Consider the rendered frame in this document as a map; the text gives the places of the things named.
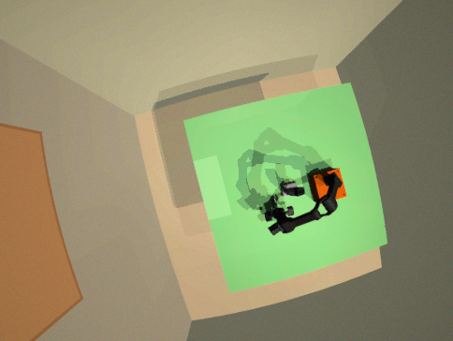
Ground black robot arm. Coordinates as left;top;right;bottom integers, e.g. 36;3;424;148
269;172;343;236

